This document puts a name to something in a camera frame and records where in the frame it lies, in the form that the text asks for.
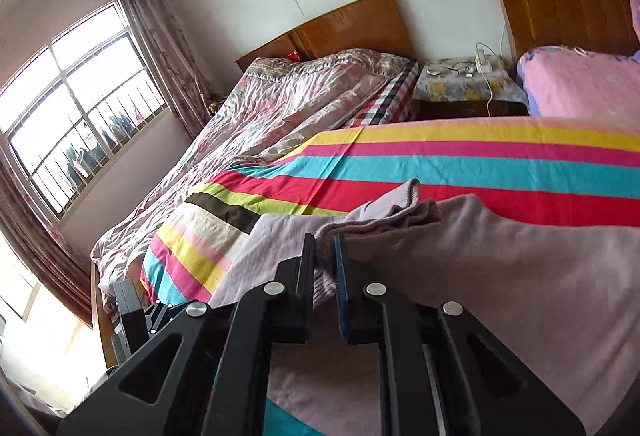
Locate mauve knit pants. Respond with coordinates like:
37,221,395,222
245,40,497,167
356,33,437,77
210,181,639,435

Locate window with metal bars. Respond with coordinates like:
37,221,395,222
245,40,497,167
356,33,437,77
1,3,166,219

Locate rainbow striped bed sheet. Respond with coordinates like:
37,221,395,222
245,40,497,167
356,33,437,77
140,118,639,434

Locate floral pink curtain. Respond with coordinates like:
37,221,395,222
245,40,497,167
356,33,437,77
117,0,214,138

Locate pink floral quilt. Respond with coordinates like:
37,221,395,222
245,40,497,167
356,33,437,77
91,49,412,315

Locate plaid checkered sheet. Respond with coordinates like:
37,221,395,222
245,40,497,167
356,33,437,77
342,61,419,128

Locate nightstand with floral cloth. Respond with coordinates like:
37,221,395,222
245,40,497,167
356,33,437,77
412,54,529,119

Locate white power strip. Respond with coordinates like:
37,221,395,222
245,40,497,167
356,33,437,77
475,47,492,74

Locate left wooden headboard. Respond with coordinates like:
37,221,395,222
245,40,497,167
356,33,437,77
235,0,416,72

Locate rolled pink floral blanket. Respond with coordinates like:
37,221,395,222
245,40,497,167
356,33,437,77
629,0,640,41

